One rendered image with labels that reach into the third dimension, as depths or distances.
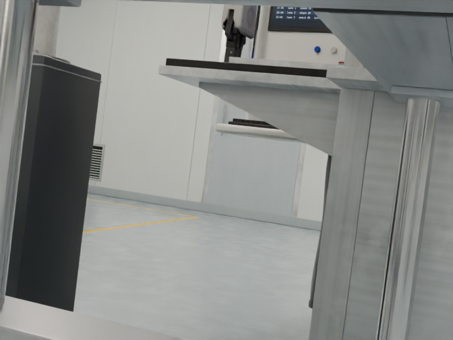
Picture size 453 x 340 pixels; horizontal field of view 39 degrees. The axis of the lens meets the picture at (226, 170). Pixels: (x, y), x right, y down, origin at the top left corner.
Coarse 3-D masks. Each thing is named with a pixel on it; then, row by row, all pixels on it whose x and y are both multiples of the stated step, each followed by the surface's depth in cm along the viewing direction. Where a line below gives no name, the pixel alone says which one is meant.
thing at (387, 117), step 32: (384, 96) 121; (384, 128) 121; (448, 128) 117; (384, 160) 121; (448, 160) 117; (384, 192) 120; (448, 192) 116; (384, 224) 120; (448, 224) 116; (384, 256) 120; (448, 256) 116; (352, 288) 122; (416, 288) 118; (448, 288) 116; (352, 320) 122; (416, 320) 118; (448, 320) 116
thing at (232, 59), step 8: (256, 64) 137; (264, 64) 136; (272, 64) 135; (280, 64) 135; (288, 64) 134; (296, 64) 134; (304, 64) 133; (312, 64) 132; (320, 64) 132; (328, 64) 131; (336, 64) 131
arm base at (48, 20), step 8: (40, 8) 140; (48, 8) 141; (56, 8) 143; (40, 16) 140; (48, 16) 142; (56, 16) 144; (40, 24) 140; (48, 24) 142; (56, 24) 144; (40, 32) 141; (48, 32) 142; (56, 32) 145; (40, 40) 141; (48, 40) 142; (56, 40) 145; (40, 48) 141; (48, 48) 142; (56, 48) 147; (48, 56) 139
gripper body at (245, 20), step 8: (224, 8) 141; (232, 8) 140; (240, 8) 139; (248, 8) 142; (256, 8) 147; (224, 16) 140; (240, 16) 139; (248, 16) 142; (224, 24) 143; (240, 24) 139; (248, 24) 143; (248, 32) 144
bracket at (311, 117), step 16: (224, 96) 143; (240, 96) 142; (256, 96) 140; (272, 96) 139; (288, 96) 138; (304, 96) 136; (320, 96) 135; (336, 96) 134; (256, 112) 140; (272, 112) 139; (288, 112) 138; (304, 112) 136; (320, 112) 135; (336, 112) 134; (288, 128) 138; (304, 128) 136; (320, 128) 135; (320, 144) 135
